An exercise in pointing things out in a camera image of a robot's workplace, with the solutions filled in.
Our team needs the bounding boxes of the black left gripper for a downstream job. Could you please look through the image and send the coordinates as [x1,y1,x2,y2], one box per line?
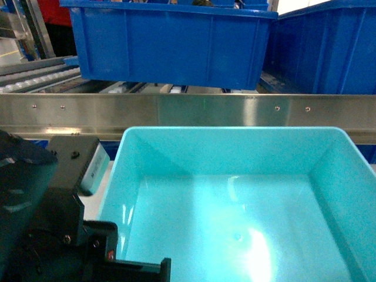
[26,221,172,282]

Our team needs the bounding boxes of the turquoise plastic bin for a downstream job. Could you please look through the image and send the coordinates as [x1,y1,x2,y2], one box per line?
[98,127,375,281]

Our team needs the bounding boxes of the large dark blue bin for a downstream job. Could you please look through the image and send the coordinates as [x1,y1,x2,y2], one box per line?
[61,1,278,90]

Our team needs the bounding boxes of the roller conveyor track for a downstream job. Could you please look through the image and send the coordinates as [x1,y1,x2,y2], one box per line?
[1,57,80,94]

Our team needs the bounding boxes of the dark blue bin right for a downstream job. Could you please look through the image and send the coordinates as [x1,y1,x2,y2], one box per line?
[263,1,375,95]

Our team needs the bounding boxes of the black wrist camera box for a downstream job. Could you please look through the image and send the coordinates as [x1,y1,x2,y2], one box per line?
[42,135,110,246]

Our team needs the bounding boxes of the stainless steel shelf rail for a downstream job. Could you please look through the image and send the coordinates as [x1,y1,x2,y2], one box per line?
[1,93,375,145]

